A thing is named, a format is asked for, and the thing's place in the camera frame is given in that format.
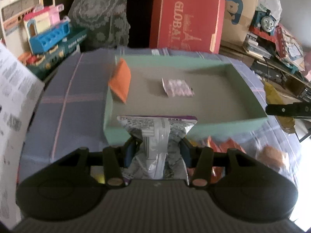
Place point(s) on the mint green cardboard box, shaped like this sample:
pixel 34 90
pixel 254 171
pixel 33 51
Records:
pixel 223 103

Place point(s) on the silver purple snack bag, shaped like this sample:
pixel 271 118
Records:
pixel 158 156

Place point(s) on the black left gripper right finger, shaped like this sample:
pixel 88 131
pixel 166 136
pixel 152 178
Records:
pixel 200 159

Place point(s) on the white printed instruction sheet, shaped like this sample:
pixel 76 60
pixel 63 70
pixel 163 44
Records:
pixel 20 91

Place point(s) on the orange brown snack bag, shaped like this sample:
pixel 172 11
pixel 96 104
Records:
pixel 273 158

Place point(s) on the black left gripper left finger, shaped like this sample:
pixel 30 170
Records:
pixel 116 158

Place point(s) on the plaid blue bed cover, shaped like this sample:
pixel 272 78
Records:
pixel 70 113

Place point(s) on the orange snack packet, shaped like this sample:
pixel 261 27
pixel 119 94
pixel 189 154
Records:
pixel 120 81

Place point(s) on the toy kitchen playset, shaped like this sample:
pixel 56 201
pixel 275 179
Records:
pixel 38 34

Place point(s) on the grey lace patterned cushion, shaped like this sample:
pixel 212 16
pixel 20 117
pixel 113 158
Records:
pixel 106 21

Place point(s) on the blue Thomas train toy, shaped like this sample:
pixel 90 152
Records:
pixel 264 21

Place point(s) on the brown cardboard box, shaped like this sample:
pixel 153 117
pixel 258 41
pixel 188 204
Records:
pixel 237 20

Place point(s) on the pink patterned snack packet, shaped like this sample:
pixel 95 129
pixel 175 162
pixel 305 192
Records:
pixel 177 87

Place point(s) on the red Global cardboard box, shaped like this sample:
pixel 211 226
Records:
pixel 190 25

